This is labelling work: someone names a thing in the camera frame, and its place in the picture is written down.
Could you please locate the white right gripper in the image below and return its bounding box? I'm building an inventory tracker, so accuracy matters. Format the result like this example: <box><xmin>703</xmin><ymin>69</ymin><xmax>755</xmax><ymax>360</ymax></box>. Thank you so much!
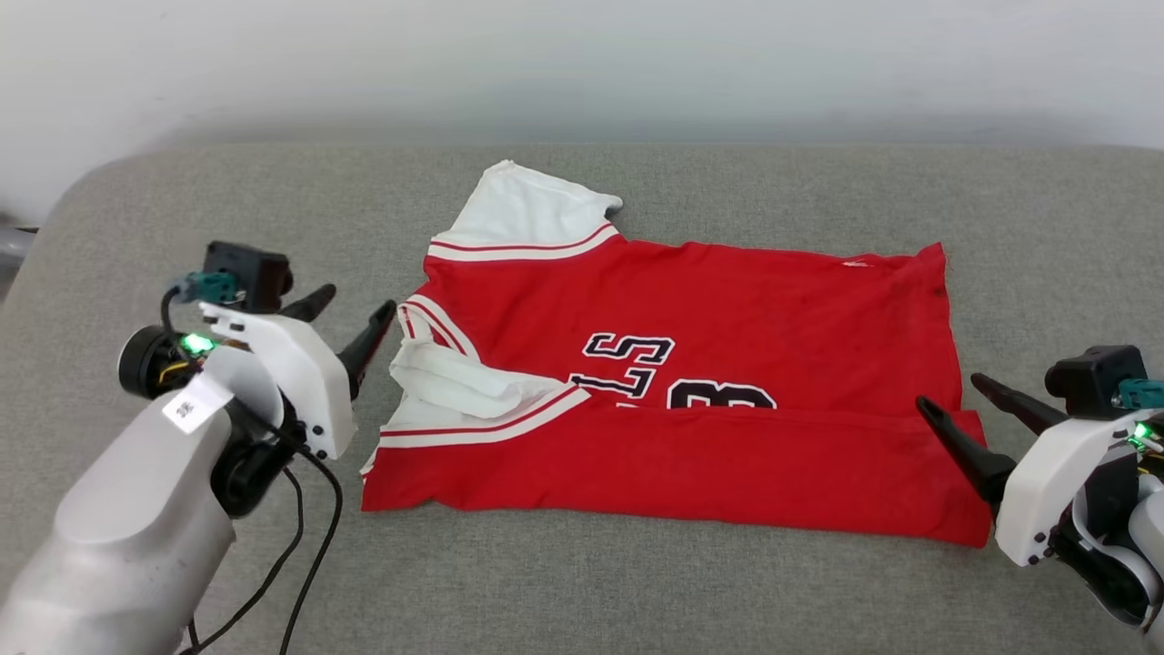
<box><xmin>915</xmin><ymin>372</ymin><xmax>1164</xmax><ymax>569</ymax></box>

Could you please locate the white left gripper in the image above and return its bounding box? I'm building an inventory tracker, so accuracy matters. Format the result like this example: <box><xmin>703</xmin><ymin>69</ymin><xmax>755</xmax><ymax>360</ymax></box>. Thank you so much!
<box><xmin>118</xmin><ymin>283</ymin><xmax>398</xmax><ymax>460</ymax></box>

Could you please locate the red and white jersey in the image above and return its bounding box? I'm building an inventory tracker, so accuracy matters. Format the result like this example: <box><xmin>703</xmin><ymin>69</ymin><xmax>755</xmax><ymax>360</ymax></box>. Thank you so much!
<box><xmin>361</xmin><ymin>159</ymin><xmax>994</xmax><ymax>549</ymax></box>

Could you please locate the teal left cable connector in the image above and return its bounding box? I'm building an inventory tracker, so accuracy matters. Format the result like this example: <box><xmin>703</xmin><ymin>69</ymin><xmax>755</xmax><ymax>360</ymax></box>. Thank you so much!
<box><xmin>177</xmin><ymin>271</ymin><xmax>239</xmax><ymax>306</ymax></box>

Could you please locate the thin black cable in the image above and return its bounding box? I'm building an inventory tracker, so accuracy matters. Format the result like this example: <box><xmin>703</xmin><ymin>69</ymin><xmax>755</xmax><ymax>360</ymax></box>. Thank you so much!
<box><xmin>177</xmin><ymin>466</ymin><xmax>306</xmax><ymax>655</ymax></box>
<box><xmin>277</xmin><ymin>441</ymin><xmax>345</xmax><ymax>655</ymax></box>

